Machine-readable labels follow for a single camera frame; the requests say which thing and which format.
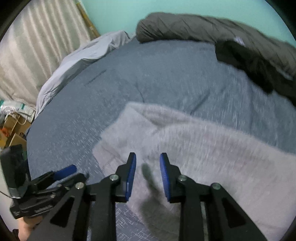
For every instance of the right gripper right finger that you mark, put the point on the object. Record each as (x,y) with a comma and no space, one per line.
(207,212)

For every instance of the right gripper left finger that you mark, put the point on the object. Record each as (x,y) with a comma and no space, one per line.
(89,208)

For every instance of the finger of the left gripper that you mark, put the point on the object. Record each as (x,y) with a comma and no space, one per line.
(65,172)
(71,181)

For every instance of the grey quilted sweatshirt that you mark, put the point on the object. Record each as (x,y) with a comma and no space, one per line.
(259,177)

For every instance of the person left hand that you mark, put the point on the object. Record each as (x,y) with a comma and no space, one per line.
(26,226)

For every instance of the cardboard boxes and clutter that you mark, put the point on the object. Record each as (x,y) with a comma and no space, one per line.
(16,118)

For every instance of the blue patterned bed sheet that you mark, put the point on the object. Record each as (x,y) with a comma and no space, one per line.
(183,75)

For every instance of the beige striped curtain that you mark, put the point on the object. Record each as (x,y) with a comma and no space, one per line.
(37,41)

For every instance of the wooden furniture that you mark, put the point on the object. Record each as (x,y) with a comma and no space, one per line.
(89,24)

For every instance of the black garment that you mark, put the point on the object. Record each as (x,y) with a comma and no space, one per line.
(259,70)

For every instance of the dark grey rolled duvet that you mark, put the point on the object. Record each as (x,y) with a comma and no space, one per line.
(167,26)

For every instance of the black camera box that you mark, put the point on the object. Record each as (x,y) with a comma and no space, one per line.
(16,172)

